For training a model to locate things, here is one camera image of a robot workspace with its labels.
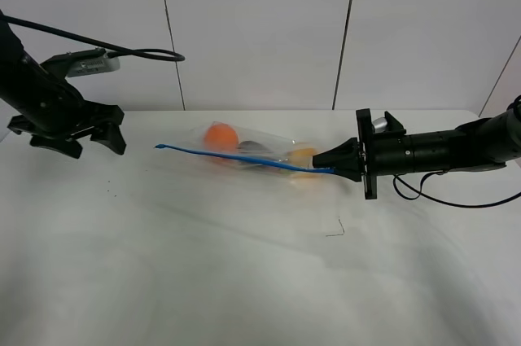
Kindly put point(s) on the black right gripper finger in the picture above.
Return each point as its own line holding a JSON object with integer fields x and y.
{"x": 344, "y": 155}
{"x": 350, "y": 174}

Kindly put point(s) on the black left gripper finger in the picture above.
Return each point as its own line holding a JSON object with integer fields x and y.
{"x": 72, "y": 148}
{"x": 109, "y": 135}

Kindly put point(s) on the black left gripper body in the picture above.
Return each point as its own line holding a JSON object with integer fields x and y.
{"x": 49, "y": 105}

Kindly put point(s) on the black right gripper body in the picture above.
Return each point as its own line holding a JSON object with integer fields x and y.
{"x": 381, "y": 154}

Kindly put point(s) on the clear zip bag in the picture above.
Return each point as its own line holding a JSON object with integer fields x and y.
{"x": 191, "y": 143}

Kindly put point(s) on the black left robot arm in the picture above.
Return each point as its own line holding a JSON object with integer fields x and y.
{"x": 12, "y": 49}

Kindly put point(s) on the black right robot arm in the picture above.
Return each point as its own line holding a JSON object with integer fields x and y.
{"x": 478, "y": 146}

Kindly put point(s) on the yellow pear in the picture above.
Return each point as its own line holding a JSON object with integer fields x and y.
{"x": 302, "y": 157}

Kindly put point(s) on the purple eggplant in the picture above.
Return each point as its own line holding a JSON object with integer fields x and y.
{"x": 256, "y": 150}

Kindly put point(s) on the orange fruit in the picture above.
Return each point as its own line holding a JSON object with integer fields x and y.
{"x": 221, "y": 138}

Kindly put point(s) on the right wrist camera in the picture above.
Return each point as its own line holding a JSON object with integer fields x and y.
{"x": 388, "y": 124}

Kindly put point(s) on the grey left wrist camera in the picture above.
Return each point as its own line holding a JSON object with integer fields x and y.
{"x": 81, "y": 63}

